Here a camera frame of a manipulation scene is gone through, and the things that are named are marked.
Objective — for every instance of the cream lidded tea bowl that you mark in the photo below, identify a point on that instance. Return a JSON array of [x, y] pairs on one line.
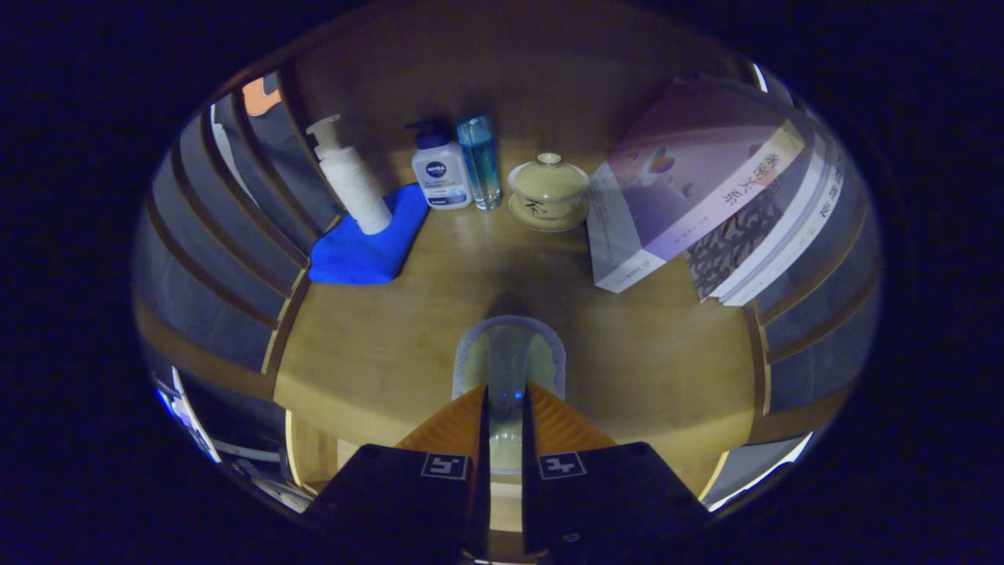
[[549, 188]]

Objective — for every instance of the white pump bottle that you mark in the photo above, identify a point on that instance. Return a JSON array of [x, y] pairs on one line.
[[357, 188]]

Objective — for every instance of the purple cover book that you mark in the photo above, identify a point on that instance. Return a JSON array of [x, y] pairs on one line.
[[682, 180]]

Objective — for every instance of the grey and yellow scrub sponge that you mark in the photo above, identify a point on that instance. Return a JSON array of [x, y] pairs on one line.
[[510, 353]]

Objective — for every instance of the slim teal bottle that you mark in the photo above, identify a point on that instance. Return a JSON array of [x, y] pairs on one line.
[[480, 165]]

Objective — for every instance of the blue folded cloth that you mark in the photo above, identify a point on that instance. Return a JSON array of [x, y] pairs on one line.
[[361, 255]]

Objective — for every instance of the wooden countertop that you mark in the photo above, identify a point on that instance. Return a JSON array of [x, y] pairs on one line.
[[376, 345]]

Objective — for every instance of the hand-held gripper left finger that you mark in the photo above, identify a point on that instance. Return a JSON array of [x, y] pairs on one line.
[[481, 502]]

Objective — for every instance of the white book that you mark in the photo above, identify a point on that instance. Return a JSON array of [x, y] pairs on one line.
[[784, 235], [820, 227]]

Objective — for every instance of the patterned cover book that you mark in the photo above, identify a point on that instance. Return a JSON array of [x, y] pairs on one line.
[[733, 243]]

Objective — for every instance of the white lotion bottle blue cap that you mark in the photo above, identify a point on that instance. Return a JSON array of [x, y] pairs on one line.
[[441, 176]]

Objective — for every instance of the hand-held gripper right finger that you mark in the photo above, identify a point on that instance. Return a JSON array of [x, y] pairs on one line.
[[530, 502]]

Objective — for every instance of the wooden cabinet with slatted shelf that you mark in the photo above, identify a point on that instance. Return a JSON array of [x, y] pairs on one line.
[[510, 71]]

